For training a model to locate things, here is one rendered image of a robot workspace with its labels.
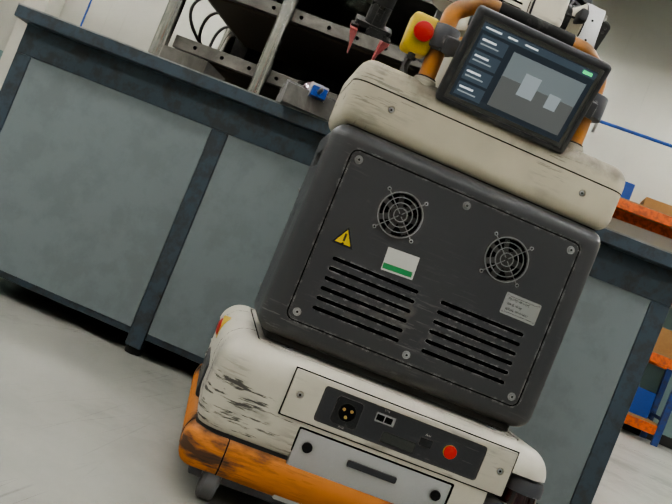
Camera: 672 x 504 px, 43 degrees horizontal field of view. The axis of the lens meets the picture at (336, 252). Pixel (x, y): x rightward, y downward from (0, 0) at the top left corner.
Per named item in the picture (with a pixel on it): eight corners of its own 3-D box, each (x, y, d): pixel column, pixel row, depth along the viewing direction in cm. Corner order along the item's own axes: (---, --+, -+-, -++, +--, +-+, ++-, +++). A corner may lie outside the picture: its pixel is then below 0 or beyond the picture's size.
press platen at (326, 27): (463, 84, 316) (468, 71, 316) (196, -14, 331) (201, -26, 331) (459, 126, 389) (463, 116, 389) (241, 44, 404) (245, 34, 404)
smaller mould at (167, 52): (199, 82, 257) (208, 61, 257) (155, 65, 259) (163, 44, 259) (216, 98, 277) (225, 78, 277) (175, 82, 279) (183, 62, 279)
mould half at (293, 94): (369, 138, 233) (384, 101, 233) (281, 100, 229) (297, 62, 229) (340, 151, 282) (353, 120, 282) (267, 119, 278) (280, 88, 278)
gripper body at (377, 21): (354, 19, 230) (365, -7, 227) (388, 35, 231) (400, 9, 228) (353, 24, 224) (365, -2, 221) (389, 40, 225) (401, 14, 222)
